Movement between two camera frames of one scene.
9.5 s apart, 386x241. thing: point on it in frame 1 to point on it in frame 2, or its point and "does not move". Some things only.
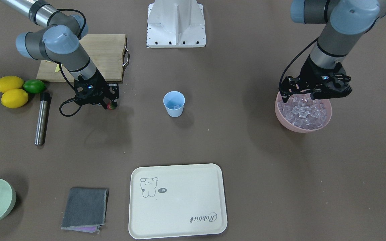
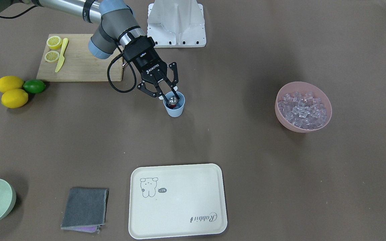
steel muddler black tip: (45, 101) to (173, 100)
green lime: (34, 86) does not move
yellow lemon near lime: (9, 82) does not move
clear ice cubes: (301, 111) does not move
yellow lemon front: (14, 98) does not move
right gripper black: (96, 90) to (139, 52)
